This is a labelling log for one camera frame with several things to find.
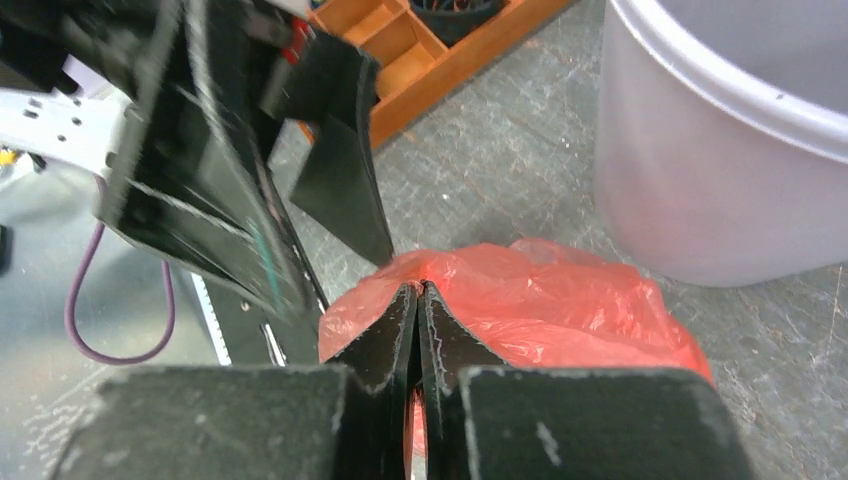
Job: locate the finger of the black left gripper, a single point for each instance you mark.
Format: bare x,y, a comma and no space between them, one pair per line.
332,86
206,201

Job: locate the grey plastic trash bin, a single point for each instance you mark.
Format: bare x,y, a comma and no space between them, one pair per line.
721,147

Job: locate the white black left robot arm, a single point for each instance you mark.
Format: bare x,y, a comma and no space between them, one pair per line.
80,58

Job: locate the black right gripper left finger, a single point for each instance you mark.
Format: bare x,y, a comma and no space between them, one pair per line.
345,419

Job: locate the red plastic trash bag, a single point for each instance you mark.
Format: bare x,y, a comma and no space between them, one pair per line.
535,303

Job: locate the orange compartment tray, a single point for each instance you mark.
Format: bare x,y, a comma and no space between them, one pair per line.
417,68

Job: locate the black trash bag roll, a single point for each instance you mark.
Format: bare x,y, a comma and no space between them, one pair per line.
453,20

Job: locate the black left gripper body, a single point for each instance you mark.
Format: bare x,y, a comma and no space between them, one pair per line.
231,67

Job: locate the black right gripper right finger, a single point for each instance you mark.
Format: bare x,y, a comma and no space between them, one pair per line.
488,420

